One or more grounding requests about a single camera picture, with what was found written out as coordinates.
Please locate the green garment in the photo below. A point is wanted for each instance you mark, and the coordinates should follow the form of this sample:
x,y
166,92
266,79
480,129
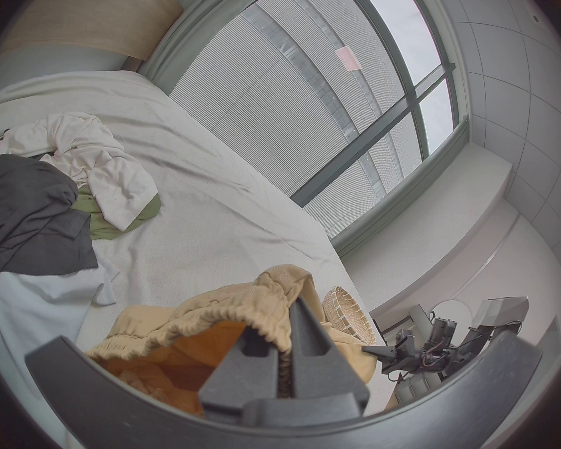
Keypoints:
x,y
103,225

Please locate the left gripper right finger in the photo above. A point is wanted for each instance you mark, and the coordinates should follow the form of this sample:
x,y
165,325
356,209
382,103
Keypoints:
x,y
318,363

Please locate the black garment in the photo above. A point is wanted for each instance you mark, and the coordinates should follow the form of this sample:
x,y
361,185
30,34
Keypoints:
x,y
28,213

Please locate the pale blue garment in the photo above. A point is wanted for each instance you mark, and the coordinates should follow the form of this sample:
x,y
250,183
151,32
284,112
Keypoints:
x,y
42,297

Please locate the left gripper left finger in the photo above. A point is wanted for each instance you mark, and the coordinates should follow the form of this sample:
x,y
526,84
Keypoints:
x,y
243,372

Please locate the white garment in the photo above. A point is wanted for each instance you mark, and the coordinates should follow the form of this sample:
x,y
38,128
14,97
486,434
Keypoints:
x,y
117,180

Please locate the round woven basket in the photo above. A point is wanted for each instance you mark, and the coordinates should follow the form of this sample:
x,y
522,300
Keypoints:
x,y
350,314

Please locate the window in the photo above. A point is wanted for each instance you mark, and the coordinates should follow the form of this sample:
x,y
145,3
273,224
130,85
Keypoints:
x,y
308,87

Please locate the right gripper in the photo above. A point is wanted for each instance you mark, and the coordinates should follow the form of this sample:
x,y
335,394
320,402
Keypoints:
x,y
402,360

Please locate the bed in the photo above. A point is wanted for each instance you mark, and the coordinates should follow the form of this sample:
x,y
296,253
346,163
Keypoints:
x,y
215,194

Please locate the tan shorts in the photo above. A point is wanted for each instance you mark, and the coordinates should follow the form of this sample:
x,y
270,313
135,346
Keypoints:
x,y
191,316

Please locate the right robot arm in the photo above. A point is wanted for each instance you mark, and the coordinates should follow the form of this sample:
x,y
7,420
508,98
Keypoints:
x,y
442,332

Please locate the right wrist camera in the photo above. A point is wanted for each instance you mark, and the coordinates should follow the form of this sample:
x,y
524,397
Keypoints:
x,y
405,336

